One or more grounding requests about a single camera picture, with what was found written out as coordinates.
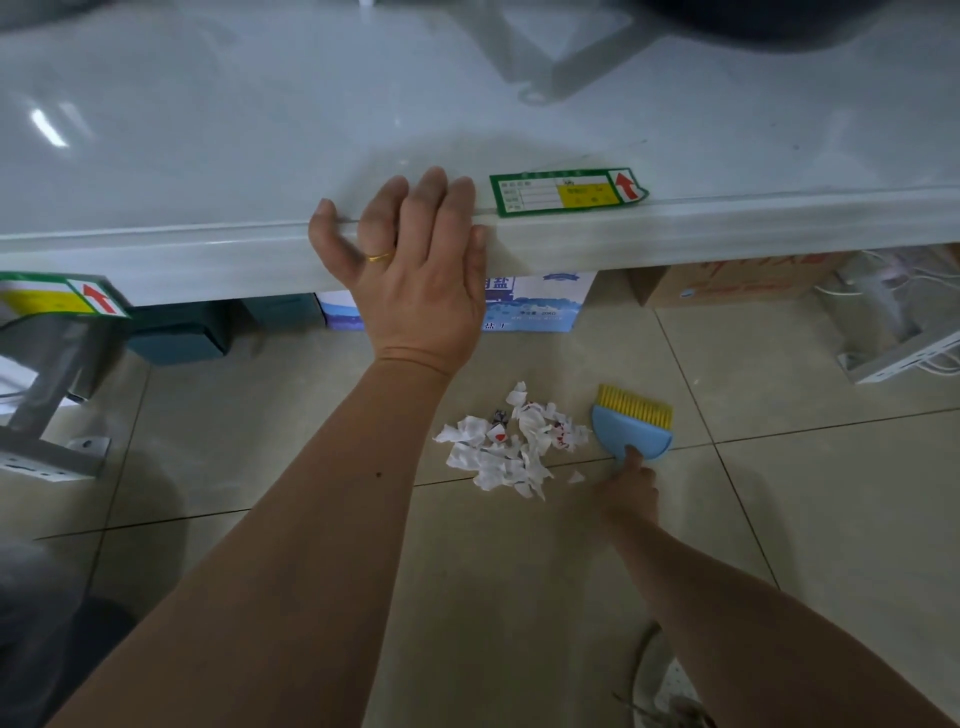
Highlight person's right hand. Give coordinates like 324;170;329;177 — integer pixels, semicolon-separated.
596;444;661;526

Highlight person's left hand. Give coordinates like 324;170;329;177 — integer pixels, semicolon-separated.
308;166;490;378

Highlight pile of white paper scraps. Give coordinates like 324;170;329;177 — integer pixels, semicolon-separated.
432;380;594;502

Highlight person's left forearm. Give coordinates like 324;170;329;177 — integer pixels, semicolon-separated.
44;358;459;728

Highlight person's right forearm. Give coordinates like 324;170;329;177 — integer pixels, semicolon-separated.
599;509;958;728

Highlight person's white shoe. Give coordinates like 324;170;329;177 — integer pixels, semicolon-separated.
614;622;718;728

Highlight blue white printed carton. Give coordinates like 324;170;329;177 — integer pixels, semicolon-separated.
316;269;599;334

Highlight flat green yellow price label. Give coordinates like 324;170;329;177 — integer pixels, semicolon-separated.
488;166;651;220

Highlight flat brown cardboard box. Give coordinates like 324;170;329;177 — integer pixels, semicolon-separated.
628;251;856;310

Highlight teal box under shelf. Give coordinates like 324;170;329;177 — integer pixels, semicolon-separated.
123;299;235;367

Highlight white metal shelf rack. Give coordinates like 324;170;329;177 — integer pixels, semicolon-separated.
0;0;960;483

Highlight peeling green yellow price label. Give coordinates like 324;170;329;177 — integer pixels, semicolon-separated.
0;271;135;320

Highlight black wok with glass lid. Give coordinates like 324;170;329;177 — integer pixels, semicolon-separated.
629;0;894;46

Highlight white cables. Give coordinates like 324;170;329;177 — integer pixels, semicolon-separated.
813;247;960;376

